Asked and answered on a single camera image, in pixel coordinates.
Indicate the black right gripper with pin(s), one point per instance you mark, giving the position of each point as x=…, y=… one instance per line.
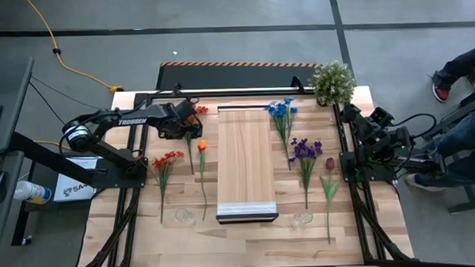
x=364, y=127

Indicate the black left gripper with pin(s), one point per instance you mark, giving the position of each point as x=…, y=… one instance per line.
x=173, y=120

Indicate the orange artificial tulip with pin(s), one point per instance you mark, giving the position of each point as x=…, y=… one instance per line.
x=202, y=145

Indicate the dark red artificial tulip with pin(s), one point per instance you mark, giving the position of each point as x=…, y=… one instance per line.
x=330, y=163

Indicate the purple artificial flower bunch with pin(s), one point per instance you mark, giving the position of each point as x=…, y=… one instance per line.
x=306, y=151

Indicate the blue artificial flower bunch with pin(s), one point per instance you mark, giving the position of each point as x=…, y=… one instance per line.
x=279, y=110

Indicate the clear glass vase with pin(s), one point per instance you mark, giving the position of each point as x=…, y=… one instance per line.
x=303, y=217
x=183, y=215

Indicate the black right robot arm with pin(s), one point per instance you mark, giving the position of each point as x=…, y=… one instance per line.
x=384, y=144

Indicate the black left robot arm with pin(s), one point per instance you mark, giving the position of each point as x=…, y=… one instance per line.
x=130, y=121

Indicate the potted green plant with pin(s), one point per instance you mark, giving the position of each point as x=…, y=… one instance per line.
x=332, y=84

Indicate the black mat hazard-striped edge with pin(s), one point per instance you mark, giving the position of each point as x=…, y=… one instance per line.
x=235, y=76

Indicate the white printed box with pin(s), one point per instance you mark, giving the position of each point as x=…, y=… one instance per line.
x=71, y=191

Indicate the white plastic bottle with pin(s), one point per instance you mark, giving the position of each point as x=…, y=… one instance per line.
x=29, y=191

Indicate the grey desk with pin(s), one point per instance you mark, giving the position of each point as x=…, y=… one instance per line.
x=10, y=98

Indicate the small white caster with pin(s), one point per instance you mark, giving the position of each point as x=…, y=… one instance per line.
x=26, y=240

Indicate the black frame clamp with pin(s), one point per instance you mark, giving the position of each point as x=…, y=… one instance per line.
x=176, y=88
x=298, y=84

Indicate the black aluminium table frame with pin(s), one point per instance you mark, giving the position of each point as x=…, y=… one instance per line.
x=240, y=94

